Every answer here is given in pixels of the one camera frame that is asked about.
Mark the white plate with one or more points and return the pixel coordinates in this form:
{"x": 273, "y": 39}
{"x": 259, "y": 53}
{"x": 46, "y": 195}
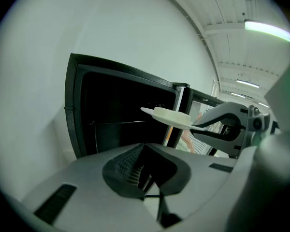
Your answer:
{"x": 149, "y": 111}

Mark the long ceiling light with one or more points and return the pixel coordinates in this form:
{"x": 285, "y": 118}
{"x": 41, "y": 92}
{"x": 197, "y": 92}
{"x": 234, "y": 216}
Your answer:
{"x": 238, "y": 95}
{"x": 268, "y": 29}
{"x": 247, "y": 83}
{"x": 263, "y": 104}

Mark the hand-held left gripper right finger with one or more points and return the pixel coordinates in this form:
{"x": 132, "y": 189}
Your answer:
{"x": 203, "y": 178}

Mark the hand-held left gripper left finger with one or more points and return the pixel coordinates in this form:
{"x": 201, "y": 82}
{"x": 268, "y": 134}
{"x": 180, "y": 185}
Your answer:
{"x": 87, "y": 190}

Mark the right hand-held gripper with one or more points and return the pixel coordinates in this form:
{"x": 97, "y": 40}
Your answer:
{"x": 252, "y": 112}

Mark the black microwave oven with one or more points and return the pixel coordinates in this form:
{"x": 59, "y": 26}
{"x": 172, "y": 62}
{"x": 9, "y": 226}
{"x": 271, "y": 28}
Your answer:
{"x": 72, "y": 93}

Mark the black and white striped blanket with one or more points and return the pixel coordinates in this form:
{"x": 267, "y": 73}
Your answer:
{"x": 200, "y": 147}

